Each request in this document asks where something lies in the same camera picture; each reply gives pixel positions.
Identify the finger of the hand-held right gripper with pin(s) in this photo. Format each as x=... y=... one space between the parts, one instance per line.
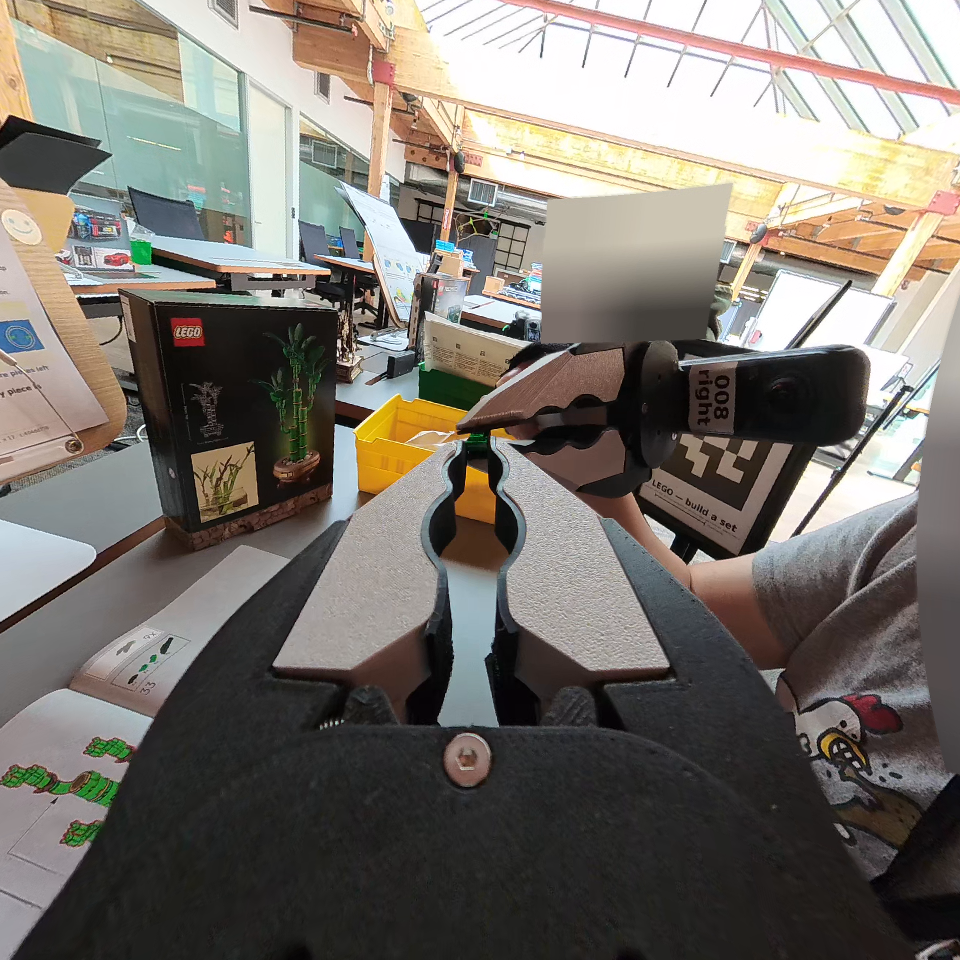
x=600 y=461
x=555 y=382

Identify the whiteboard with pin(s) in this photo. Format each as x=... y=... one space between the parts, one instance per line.
x=817 y=307

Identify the instruction sheet on board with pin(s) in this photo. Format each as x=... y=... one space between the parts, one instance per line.
x=45 y=322

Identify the person's right hand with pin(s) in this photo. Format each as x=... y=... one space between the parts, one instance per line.
x=511 y=375

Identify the person's right forearm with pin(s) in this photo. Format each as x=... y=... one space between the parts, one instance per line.
x=720 y=600

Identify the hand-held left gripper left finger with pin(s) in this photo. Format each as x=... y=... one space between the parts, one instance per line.
x=360 y=600

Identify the beige printed box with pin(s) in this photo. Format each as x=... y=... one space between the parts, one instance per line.
x=465 y=345

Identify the person's grey printed shirt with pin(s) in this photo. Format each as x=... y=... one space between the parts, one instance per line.
x=847 y=600

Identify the black lego set box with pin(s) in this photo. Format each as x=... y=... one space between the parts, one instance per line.
x=225 y=420

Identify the white display board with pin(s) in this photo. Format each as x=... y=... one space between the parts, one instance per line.
x=390 y=255

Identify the green storage bin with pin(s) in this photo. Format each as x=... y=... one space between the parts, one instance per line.
x=450 y=390

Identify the green cup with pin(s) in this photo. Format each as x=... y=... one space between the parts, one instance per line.
x=141 y=249

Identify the black framed marker sign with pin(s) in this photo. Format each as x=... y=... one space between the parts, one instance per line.
x=727 y=487

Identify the white plastic bag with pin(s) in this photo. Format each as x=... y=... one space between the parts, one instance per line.
x=435 y=439

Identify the yellow storage bin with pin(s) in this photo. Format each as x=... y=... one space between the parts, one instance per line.
x=390 y=450

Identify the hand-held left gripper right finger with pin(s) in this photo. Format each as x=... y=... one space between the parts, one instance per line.
x=577 y=600

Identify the small green lego piece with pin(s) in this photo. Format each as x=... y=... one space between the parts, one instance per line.
x=477 y=444

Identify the lego instruction booklet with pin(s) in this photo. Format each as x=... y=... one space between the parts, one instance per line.
x=187 y=600

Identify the black desk charger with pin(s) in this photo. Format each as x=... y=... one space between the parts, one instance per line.
x=400 y=365

